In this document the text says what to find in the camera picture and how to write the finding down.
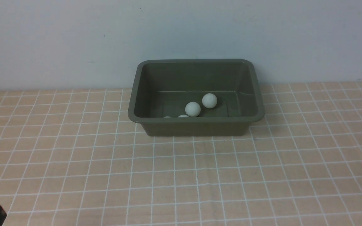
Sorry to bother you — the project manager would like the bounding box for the beige checkered tablecloth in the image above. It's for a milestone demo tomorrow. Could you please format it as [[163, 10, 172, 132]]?
[[0, 82, 362, 226]]

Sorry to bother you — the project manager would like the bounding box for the olive green plastic bin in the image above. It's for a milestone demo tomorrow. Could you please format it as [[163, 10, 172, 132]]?
[[128, 59, 265, 137]]

